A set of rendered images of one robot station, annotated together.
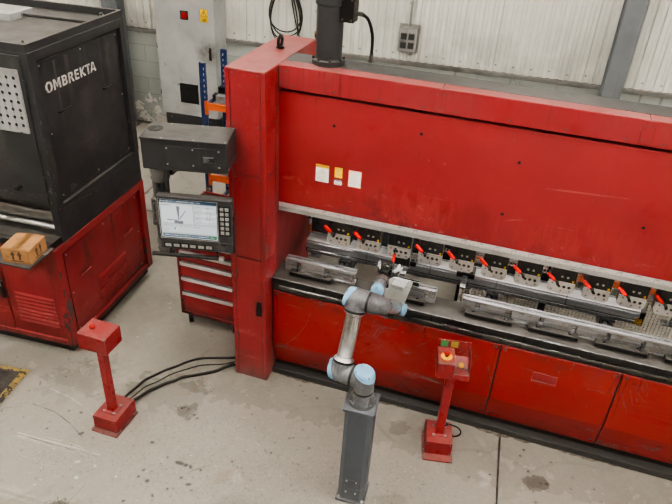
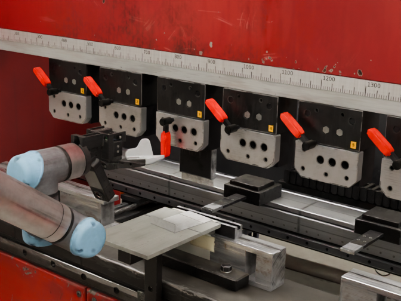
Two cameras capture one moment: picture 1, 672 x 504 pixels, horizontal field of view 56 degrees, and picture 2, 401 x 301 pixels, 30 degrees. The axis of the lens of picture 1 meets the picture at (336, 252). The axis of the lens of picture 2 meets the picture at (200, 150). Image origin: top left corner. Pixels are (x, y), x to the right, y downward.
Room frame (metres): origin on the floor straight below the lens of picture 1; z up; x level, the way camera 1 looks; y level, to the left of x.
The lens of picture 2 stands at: (1.84, -1.10, 1.65)
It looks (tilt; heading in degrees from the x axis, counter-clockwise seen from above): 15 degrees down; 22
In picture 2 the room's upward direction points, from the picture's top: 2 degrees clockwise
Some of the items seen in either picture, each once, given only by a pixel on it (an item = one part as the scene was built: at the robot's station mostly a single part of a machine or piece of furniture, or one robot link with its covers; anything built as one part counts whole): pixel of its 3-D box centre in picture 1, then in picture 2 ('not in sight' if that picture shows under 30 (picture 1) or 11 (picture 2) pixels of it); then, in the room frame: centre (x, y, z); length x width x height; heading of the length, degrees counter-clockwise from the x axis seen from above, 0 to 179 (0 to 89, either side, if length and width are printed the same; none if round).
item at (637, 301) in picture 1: (632, 292); not in sight; (3.10, -1.75, 1.26); 0.15 x 0.09 x 0.17; 74
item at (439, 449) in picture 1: (438, 440); not in sight; (2.96, -0.76, 0.06); 0.25 x 0.20 x 0.12; 175
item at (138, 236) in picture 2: (394, 290); (157, 231); (3.34, -0.39, 1.00); 0.26 x 0.18 x 0.01; 164
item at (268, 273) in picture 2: (407, 288); (212, 247); (3.47, -0.49, 0.92); 0.39 x 0.06 x 0.10; 74
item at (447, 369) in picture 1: (453, 359); not in sight; (2.99, -0.76, 0.75); 0.20 x 0.16 x 0.18; 85
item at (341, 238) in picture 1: (341, 230); (78, 89); (3.60, -0.02, 1.26); 0.15 x 0.09 x 0.17; 74
